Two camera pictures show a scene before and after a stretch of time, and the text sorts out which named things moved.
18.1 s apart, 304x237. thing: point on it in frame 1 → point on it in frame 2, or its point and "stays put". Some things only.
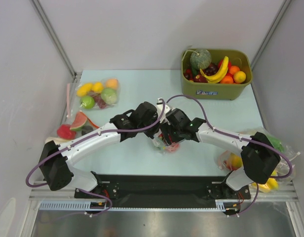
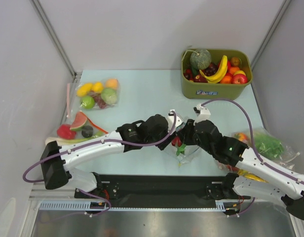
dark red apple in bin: [200, 78] stays put
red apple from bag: [173, 147] → [239, 78]
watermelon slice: [80, 121] stays put
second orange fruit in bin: [227, 79] stays put
